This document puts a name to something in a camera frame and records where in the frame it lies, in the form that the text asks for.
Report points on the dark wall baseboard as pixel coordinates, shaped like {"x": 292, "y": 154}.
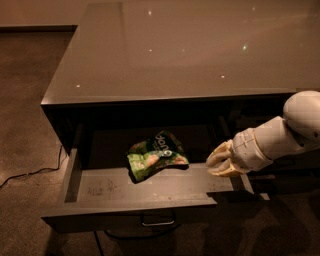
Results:
{"x": 37, "y": 28}

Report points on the dark grey drawer cabinet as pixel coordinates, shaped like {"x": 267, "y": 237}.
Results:
{"x": 229, "y": 64}

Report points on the green snack bag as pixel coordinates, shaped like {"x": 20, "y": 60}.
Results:
{"x": 148, "y": 157}

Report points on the grey drawer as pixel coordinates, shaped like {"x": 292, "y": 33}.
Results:
{"x": 98, "y": 192}
{"x": 284, "y": 184}
{"x": 290, "y": 164}

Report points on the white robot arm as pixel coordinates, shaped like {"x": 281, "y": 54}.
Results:
{"x": 296, "y": 132}

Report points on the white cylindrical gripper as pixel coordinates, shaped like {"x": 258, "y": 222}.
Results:
{"x": 246, "y": 147}

